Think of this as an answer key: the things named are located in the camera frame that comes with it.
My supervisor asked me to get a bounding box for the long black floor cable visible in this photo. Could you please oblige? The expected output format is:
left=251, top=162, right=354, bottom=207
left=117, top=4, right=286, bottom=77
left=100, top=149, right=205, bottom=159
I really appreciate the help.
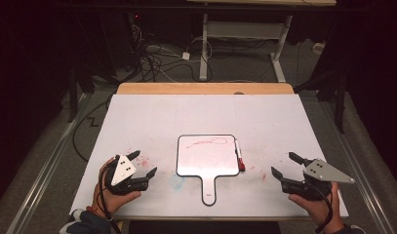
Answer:
left=71, top=96, right=115, bottom=164

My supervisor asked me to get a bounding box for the right hand-held gripper black cable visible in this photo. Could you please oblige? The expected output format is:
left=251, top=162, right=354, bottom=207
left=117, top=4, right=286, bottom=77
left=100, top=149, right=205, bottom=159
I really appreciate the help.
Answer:
left=311, top=181, right=335, bottom=234

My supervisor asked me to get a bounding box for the small whiteboard paddle with handle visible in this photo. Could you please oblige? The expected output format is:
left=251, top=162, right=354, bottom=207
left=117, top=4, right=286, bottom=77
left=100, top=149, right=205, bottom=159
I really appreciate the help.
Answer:
left=176, top=134, right=241, bottom=208

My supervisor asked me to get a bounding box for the hand-held gripper black cable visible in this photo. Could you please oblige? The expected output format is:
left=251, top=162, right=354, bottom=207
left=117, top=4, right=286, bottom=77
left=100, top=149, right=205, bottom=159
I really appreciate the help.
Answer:
left=311, top=181, right=335, bottom=234
left=98, top=155, right=123, bottom=234

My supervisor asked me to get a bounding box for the white table cover sheet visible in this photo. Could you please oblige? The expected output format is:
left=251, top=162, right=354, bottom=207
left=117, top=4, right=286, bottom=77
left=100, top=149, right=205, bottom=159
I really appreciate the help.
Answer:
left=69, top=93, right=350, bottom=218

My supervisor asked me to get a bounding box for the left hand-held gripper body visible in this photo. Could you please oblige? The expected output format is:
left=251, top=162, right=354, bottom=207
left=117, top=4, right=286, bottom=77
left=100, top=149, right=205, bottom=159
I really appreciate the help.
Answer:
left=104, top=154, right=151, bottom=196

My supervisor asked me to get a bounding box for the person's right hand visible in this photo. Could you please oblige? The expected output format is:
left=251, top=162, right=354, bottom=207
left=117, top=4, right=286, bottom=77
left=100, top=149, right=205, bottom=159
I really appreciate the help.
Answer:
left=288, top=181, right=345, bottom=234

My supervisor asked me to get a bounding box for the white metal desk frame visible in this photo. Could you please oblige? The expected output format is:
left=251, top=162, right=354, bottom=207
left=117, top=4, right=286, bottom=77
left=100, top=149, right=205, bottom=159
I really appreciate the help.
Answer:
left=185, top=0, right=337, bottom=83

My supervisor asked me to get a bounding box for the left hand-held gripper black cable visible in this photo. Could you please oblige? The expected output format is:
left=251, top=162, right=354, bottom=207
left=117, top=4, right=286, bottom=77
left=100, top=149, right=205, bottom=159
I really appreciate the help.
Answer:
left=98, top=155, right=123, bottom=234

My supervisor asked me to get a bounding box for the person's left hand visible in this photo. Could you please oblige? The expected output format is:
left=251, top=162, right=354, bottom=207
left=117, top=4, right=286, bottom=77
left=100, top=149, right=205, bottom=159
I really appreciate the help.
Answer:
left=91, top=157, right=142, bottom=218

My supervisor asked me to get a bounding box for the red bracelet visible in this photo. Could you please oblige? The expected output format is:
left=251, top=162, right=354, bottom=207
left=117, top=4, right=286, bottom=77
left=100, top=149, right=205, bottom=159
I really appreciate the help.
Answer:
left=85, top=205, right=101, bottom=217

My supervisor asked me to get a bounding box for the metal floor rail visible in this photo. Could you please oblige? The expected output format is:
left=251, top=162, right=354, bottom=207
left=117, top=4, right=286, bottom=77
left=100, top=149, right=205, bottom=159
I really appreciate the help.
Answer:
left=317, top=96, right=397, bottom=234
left=5, top=93, right=92, bottom=234

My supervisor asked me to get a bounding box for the tangle of floor cables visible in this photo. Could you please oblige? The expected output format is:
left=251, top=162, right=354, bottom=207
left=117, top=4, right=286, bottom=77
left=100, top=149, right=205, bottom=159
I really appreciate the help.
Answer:
left=129, top=13, right=215, bottom=83

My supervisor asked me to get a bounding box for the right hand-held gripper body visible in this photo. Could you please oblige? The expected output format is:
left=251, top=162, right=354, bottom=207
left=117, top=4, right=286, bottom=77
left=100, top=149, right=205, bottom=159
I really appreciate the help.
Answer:
left=280, top=158, right=356, bottom=202

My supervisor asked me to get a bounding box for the wooden table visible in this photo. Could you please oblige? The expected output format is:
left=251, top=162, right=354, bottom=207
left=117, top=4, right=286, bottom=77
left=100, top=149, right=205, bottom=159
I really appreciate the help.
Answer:
left=114, top=82, right=314, bottom=222

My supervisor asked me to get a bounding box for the white marker pen red cap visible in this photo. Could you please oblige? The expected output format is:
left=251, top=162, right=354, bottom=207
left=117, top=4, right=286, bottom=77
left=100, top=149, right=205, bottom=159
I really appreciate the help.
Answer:
left=233, top=138, right=247, bottom=173

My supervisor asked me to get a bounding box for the black metal stand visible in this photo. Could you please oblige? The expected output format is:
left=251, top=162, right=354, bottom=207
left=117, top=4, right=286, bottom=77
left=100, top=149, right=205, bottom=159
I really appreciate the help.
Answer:
left=335, top=72, right=347, bottom=135
left=66, top=62, right=79, bottom=124

